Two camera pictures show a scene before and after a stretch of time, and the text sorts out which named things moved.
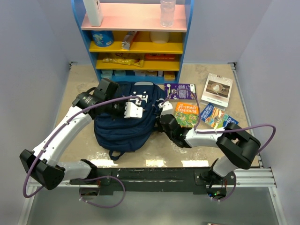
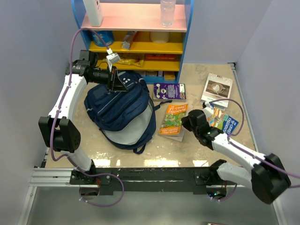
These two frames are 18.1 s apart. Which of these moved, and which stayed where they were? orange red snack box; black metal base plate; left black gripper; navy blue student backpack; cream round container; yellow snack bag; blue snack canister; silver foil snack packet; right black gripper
Moved: left black gripper; navy blue student backpack; right black gripper
Stayed: blue snack canister; orange red snack box; silver foil snack packet; black metal base plate; yellow snack bag; cream round container
